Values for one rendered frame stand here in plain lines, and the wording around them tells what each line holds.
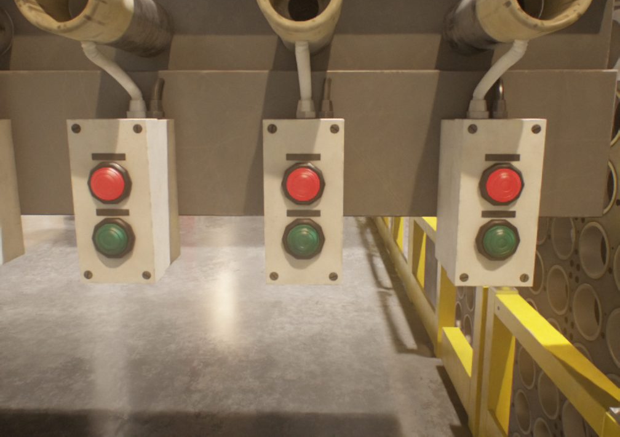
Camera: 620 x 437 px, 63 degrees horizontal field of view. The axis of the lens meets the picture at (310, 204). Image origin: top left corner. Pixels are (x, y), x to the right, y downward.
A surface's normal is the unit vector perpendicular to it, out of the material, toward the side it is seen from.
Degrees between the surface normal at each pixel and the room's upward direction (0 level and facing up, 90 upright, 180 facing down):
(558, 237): 68
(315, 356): 0
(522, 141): 90
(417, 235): 90
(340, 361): 0
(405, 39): 90
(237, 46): 90
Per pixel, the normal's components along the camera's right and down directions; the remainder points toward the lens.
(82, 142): -0.02, 0.18
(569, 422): -0.02, -0.21
